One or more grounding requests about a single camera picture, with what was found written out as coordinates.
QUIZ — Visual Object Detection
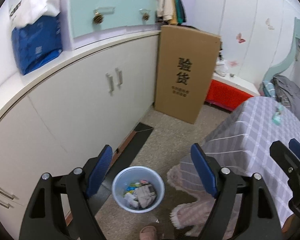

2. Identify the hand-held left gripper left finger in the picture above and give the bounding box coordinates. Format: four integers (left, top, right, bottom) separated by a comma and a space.
19, 144, 113, 240

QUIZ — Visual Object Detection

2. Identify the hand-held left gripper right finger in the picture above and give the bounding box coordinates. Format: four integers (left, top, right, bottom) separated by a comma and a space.
191, 143, 283, 240

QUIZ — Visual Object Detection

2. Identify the light blue waste bin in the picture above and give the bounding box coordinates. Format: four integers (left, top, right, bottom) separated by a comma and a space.
112, 166, 165, 212

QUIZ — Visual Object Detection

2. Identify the pink patterned under cloth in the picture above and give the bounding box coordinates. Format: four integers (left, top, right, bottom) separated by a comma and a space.
167, 164, 230, 230

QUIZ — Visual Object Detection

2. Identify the yellow green crumpled wrapper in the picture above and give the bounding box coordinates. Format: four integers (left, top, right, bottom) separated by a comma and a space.
124, 180, 150, 195

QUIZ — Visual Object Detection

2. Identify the grey checked tablecloth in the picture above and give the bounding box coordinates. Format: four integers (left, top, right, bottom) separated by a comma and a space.
179, 96, 300, 230

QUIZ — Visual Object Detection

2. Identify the teal packet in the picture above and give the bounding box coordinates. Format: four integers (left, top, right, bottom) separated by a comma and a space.
271, 105, 284, 126

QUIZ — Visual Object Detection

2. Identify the grey duvet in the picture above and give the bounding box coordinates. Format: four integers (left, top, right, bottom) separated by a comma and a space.
271, 74, 300, 120

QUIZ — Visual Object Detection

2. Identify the blue checked pillow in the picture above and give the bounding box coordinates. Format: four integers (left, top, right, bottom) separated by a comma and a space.
260, 80, 275, 97

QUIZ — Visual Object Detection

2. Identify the white cabinet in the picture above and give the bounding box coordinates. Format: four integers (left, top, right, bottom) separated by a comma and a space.
0, 29, 163, 240

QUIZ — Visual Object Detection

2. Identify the pink slipper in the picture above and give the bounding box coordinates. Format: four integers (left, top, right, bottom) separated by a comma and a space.
139, 225, 158, 240

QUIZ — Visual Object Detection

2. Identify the red step platform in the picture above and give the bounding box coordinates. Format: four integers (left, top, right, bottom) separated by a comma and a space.
205, 72, 260, 112

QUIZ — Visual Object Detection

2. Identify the large cardboard box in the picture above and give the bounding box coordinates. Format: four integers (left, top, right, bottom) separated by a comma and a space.
154, 24, 222, 125

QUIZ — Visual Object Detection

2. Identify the blue plastic package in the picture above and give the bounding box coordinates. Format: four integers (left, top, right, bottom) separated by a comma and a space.
11, 14, 63, 75

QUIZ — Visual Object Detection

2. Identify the white wardrobe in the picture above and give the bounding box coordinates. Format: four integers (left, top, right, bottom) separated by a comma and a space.
195, 0, 300, 85

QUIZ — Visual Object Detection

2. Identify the green garment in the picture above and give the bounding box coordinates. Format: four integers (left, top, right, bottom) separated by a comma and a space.
174, 0, 187, 25

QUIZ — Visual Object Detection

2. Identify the mustard garment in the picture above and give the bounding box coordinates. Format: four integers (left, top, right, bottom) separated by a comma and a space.
169, 0, 180, 25

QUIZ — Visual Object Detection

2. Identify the mint drawer unit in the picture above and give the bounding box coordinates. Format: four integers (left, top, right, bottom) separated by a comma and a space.
60, 0, 158, 50

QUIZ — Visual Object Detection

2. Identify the cream jacket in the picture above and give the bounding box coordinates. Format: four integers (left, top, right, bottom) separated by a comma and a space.
155, 0, 177, 22

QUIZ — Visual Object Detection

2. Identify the mint bunk bed frame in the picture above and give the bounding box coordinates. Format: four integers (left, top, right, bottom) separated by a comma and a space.
262, 17, 300, 98

